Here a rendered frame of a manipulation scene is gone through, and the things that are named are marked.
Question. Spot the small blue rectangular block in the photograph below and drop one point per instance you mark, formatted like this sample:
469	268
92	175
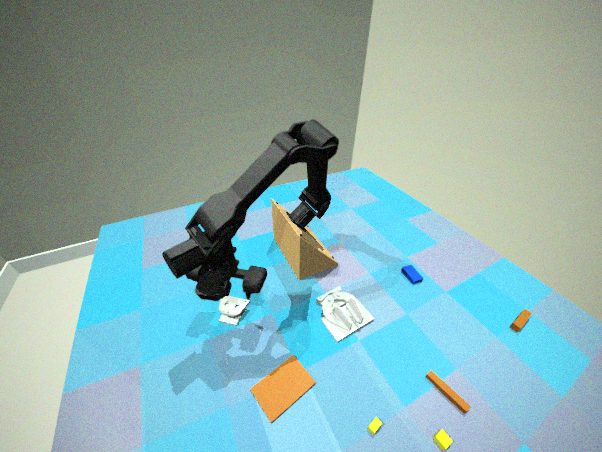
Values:
411	273

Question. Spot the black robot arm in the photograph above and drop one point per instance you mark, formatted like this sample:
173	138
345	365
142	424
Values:
221	215

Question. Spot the orange rectangular bar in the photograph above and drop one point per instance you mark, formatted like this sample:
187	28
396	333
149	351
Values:
447	391

